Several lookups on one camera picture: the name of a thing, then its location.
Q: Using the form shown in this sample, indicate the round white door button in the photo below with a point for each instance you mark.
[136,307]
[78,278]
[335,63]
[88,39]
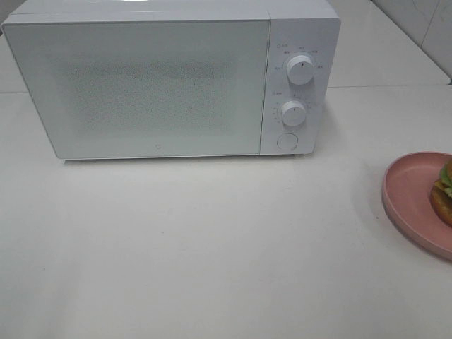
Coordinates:
[287,142]

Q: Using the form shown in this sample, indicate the pink round plate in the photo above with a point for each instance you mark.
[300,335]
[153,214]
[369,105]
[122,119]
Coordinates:
[405,195]

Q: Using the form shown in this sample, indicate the burger with lettuce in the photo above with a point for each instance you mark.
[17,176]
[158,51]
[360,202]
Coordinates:
[440,194]

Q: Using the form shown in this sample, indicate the white microwave door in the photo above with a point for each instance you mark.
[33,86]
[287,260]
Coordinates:
[124,90]

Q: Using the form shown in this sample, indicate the white lower timer knob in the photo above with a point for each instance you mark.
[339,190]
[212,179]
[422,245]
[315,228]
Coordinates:
[293,113]

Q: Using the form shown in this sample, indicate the white upper power knob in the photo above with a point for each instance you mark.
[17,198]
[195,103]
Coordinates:
[300,68]

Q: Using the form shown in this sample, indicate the white microwave oven body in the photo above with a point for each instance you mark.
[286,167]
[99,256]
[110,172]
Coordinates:
[295,27]

